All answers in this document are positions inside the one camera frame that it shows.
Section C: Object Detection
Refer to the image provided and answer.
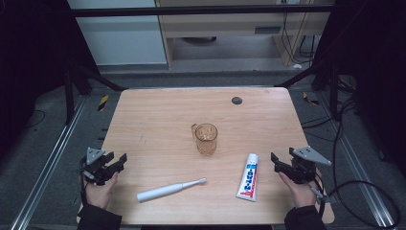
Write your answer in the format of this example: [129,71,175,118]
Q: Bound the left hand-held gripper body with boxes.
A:
[79,147,113,186]

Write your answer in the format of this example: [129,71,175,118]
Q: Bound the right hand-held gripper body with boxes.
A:
[281,146,332,185]

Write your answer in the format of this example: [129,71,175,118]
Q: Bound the white toothpaste tube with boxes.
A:
[236,152,260,203]

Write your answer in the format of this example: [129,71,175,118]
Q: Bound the white electric toothbrush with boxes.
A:
[136,177,208,203]

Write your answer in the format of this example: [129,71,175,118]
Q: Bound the clear amber cup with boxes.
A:
[191,123,219,157]

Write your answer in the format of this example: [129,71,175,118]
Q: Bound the person's right hand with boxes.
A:
[278,171,322,209]

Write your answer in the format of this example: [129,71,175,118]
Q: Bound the person's left hand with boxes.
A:
[83,172,120,211]

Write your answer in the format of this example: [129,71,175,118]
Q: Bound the yellow black hazard tape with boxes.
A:
[97,94,110,112]
[302,91,321,106]

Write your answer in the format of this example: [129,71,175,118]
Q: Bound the black metal stand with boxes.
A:
[62,62,127,127]
[275,60,340,117]

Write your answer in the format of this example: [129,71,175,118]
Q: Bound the white cabinet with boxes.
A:
[67,0,169,67]

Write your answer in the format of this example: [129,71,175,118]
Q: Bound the dark curtain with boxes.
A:
[0,0,101,159]
[314,0,406,178]

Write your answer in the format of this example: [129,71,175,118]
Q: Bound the light wooden desk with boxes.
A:
[155,0,324,70]

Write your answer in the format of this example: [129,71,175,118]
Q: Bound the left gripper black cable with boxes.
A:
[79,176,89,206]

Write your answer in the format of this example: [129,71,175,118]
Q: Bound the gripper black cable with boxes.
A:
[79,176,89,206]
[304,178,331,219]

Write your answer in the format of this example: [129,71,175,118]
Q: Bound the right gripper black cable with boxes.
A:
[304,178,331,219]

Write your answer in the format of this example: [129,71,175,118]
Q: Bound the grey metal table bracket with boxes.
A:
[321,195,338,206]

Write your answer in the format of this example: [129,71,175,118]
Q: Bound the aluminium floor rail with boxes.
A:
[11,95,89,230]
[316,91,397,230]

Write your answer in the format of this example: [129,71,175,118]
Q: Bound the bundle of black floor cables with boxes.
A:
[301,76,358,142]

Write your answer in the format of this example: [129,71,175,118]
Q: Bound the thin black floor cable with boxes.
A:
[26,109,47,129]

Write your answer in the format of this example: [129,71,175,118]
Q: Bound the black floor cable loop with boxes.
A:
[328,180,402,230]

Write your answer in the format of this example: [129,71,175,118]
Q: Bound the hanging black desk cables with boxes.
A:
[280,11,321,65]

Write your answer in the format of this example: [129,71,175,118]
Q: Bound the black horizontal frame bar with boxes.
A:
[68,5,335,18]

